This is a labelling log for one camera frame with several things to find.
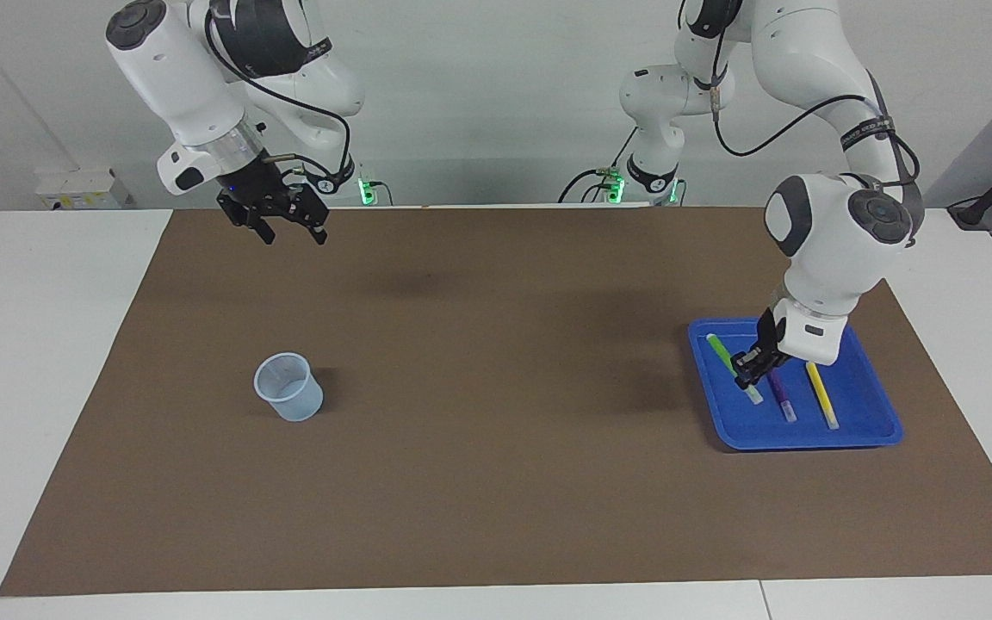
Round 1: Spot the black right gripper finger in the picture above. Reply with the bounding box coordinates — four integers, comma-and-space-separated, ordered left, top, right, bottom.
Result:
285, 183, 331, 246
216, 194, 276, 245

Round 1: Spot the green marker pen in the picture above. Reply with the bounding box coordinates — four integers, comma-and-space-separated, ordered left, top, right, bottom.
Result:
706, 334, 764, 406

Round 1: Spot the purple marker pen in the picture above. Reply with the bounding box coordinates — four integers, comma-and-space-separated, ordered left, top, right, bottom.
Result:
767, 370, 798, 424

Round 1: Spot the yellow marker pen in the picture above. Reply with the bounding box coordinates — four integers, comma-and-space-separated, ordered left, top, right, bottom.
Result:
805, 361, 840, 431

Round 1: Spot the blue plastic tray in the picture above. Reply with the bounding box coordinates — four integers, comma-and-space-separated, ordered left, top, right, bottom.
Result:
687, 316, 904, 452

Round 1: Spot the translucent plastic cup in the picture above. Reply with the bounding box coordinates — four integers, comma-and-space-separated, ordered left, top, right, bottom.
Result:
253, 352, 325, 423

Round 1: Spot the white socket box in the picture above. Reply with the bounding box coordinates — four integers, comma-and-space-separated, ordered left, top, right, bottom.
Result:
35, 168, 131, 211

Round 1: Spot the brown table mat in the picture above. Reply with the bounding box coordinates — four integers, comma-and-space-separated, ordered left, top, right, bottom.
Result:
0, 205, 992, 598

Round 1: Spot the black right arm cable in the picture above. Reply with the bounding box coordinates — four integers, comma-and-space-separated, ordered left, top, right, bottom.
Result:
203, 0, 352, 195

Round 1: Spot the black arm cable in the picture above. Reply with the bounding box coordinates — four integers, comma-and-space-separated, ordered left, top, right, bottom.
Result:
707, 0, 926, 251
203, 0, 352, 195

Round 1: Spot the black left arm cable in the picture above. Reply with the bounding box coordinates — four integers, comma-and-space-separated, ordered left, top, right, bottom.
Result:
707, 0, 926, 251

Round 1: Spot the black base power cable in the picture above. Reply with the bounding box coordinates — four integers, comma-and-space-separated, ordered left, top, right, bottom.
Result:
558, 169, 609, 205

